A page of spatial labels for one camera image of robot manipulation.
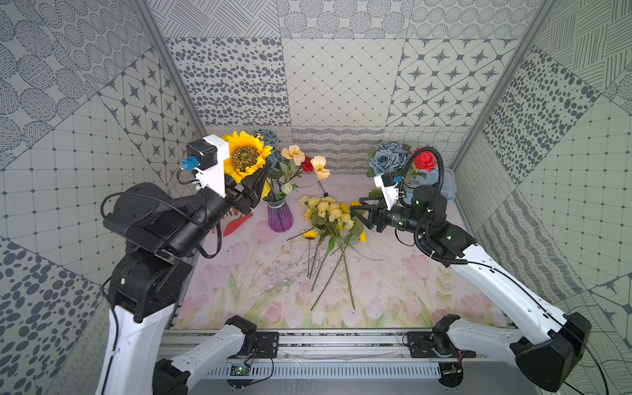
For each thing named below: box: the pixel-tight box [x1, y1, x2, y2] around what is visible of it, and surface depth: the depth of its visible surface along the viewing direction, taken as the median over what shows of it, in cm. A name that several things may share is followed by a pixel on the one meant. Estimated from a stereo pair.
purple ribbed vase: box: [267, 199, 294, 233], surface depth 98 cm
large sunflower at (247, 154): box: [223, 130, 274, 184], surface depth 42 cm
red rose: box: [413, 146, 438, 173], surface depth 73 cm
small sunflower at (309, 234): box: [302, 229, 320, 278], surface depth 97 cm
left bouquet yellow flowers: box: [255, 129, 330, 202], surface depth 72 cm
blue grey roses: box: [368, 140, 409, 176], surface depth 78 cm
